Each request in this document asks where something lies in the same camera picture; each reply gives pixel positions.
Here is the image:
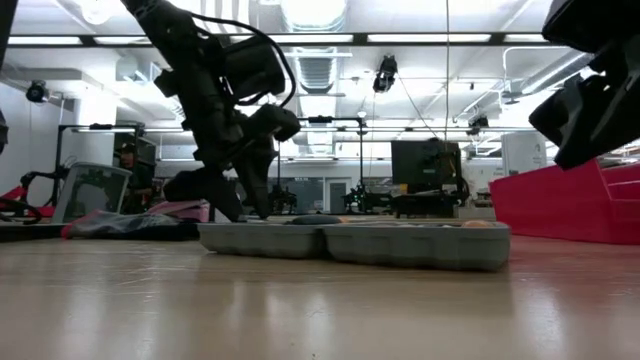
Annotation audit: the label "grey plastic tool case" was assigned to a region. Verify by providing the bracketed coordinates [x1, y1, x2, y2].
[197, 215, 512, 273]

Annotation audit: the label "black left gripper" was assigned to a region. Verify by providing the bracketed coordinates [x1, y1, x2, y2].
[153, 64, 302, 223]

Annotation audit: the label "grey work glove black fingers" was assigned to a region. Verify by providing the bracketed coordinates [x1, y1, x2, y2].
[67, 208, 201, 241]

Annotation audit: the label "yellow-handled pliers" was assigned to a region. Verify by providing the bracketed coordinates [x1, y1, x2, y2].
[289, 214, 345, 226]

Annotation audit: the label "red plastic bin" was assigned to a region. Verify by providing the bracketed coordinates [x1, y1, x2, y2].
[488, 158, 640, 246]

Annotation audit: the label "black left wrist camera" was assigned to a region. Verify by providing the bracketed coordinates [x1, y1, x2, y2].
[222, 34, 287, 101]

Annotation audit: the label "pink box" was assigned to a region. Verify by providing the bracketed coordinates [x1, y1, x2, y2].
[148, 199, 212, 224]

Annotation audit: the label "white column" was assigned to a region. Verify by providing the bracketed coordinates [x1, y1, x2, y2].
[500, 130, 549, 176]

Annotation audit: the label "black monitor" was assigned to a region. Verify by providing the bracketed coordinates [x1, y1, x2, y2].
[390, 139, 466, 194]

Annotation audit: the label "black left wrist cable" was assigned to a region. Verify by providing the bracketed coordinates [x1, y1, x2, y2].
[189, 12, 299, 109]

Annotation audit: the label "black ceiling spot lamp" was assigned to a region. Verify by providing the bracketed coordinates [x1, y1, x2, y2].
[467, 114, 491, 136]
[25, 79, 50, 104]
[372, 53, 400, 94]

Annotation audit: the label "black pole stand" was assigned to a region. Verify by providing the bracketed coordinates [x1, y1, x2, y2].
[276, 115, 366, 201]

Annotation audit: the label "black metal stand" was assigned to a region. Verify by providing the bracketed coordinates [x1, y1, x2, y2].
[53, 122, 147, 201]

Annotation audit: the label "background robot station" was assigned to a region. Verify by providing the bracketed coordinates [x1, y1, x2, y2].
[342, 184, 496, 219]
[267, 183, 300, 216]

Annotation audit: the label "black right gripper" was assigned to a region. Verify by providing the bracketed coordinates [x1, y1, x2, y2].
[528, 0, 640, 171]

